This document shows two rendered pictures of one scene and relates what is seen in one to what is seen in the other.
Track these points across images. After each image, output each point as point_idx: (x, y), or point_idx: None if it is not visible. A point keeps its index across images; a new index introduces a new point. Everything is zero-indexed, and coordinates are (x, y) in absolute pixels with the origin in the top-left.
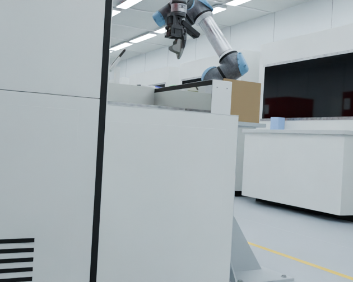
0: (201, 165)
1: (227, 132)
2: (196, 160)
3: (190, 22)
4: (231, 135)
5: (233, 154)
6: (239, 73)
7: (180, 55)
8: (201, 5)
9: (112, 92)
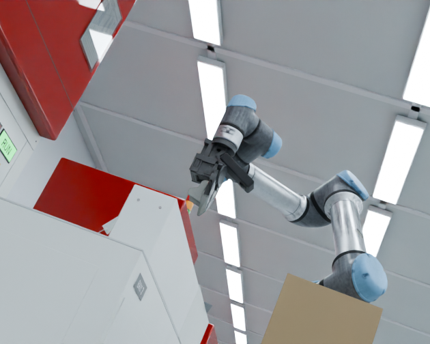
0: (11, 319)
1: (101, 274)
2: (5, 306)
3: (319, 211)
4: (108, 282)
5: (97, 324)
6: (353, 289)
7: (199, 207)
8: (339, 183)
9: None
